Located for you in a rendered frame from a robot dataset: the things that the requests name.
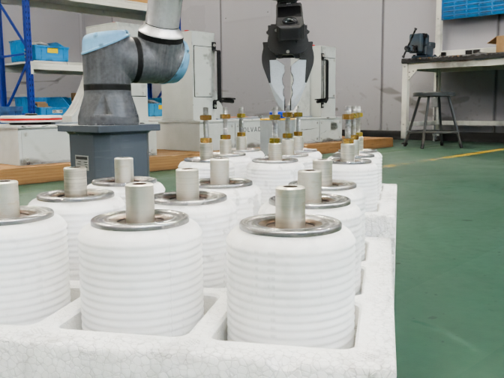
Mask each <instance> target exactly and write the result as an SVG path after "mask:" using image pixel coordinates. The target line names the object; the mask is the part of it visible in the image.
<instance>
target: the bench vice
mask: <svg viewBox="0 0 504 378"><path fill-rule="evenodd" d="M414 29H415V30H414V32H413V33H412V34H410V35H409V43H408V45H407V46H405V47H404V49H405V52H404V54H403V55H402V58H405V55H406V52H408V53H416V55H413V56H412V58H422V57H434V56H437V55H433V53H434V49H435V48H436V43H434V42H429V34H425V33H418V34H415V32H416V30H417V28H414Z"/></svg>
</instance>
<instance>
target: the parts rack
mask: <svg viewBox="0 0 504 378"><path fill-rule="evenodd" d="M2 4H7V5H19V6H22V21H23V34H24V40H23V38H22V36H21V34H20V33H19V32H18V30H17V28H16V26H15V25H14V23H13V22H12V20H11V18H10V17H9V16H8V13H7V12H6V10H5V9H4V7H3V6H2ZM147 4H148V3H142V2H137V1H128V0H0V107H9V106H10V105H11V102H12V100H13V98H14V95H15V94H16V92H17V89H18V87H19V85H20V82H21V80H22V78H23V75H24V74H26V87H27V101H28V113H35V87H34V74H64V75H83V63H76V62H63V61H35V60H32V33H31V19H30V7H32V8H43V9H50V10H57V11H68V12H74V13H81V14H93V15H99V16H105V17H118V18H124V19H130V20H142V21H144V23H145V22H146V11H147ZM2 11H3V12H4V15H5V16H6V17H7V19H8V21H9V22H10V24H11V25H12V27H13V29H14V31H15V32H16V33H17V35H18V37H19V39H20V40H21V41H22V43H23V45H24V47H25V49H24V51H25V52H24V53H18V54H12V55H4V42H3V30H2ZM14 56H24V57H25V61H20V62H14V63H7V64H5V58H8V57H14ZM5 73H21V75H20V77H19V80H18V82H17V84H16V87H15V89H14V90H13V94H12V95H11V97H10V100H9V101H8V103H7V91H6V79H5ZM147 90H148V98H152V84H151V83H147ZM162 119H163V117H162V116H149V117H148V120H162Z"/></svg>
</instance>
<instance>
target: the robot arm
mask: <svg viewBox="0 0 504 378"><path fill-rule="evenodd" d="M272 1H276V2H277V4H276V24H271V25H268V31H267V32H266V34H267V35H268V42H263V43H262V45H263V51H262V66H263V69H264V71H265V75H266V76H267V79H268V82H269V85H270V87H271V90H272V93H273V95H274V99H275V100H276V102H277V104H278V106H279V107H280V108H281V109H282V110H283V111H285V98H284V93H283V91H284V84H283V82H282V77H283V75H284V72H285V66H284V64H282V63H281V62H279V61H278V60H277V59H282V58H295V59H298V61H296V62H295V63H293V64H292V65H291V68H290V69H291V74H292V77H293V83H292V86H291V89H292V96H291V99H290V111H293V110H294V109H295V107H296V105H297V104H298V102H299V101H300V99H301V96H302V93H303V91H304V89H305V86H306V83H307V81H308V77H309V76H310V73H311V70H312V67H313V65H314V51H313V41H308V36H307V34H309V32H310V31H309V30H307V28H308V25H305V24H304V19H303V12H302V3H301V2H298V3H297V1H299V0H272ZM182 2H183V0H148V4H147V11H146V17H145V23H144V24H143V25H141V26H140V27H139V29H138V35H137V37H130V35H131V34H130V33H129V31H128V30H112V31H99V32H94V33H90V34H87V35H85V36H84V37H83V39H82V52H81V55H82V70H83V87H84V95H83V99H82V103H81V107H80V109H79V115H78V125H139V124H140V117H139V114H138V113H137V108H136V106H135V103H134V99H133V98H132V95H131V83H159V84H161V85H163V84H167V83H177V82H178V81H179V80H181V79H182V78H183V76H184V75H185V74H186V71H187V69H188V65H189V61H190V54H189V51H190V50H189V46H188V44H187V42H186V41H184V40H183V39H184V35H183V34H182V32H181V31H180V29H179V23H180V17H181V12H182Z"/></svg>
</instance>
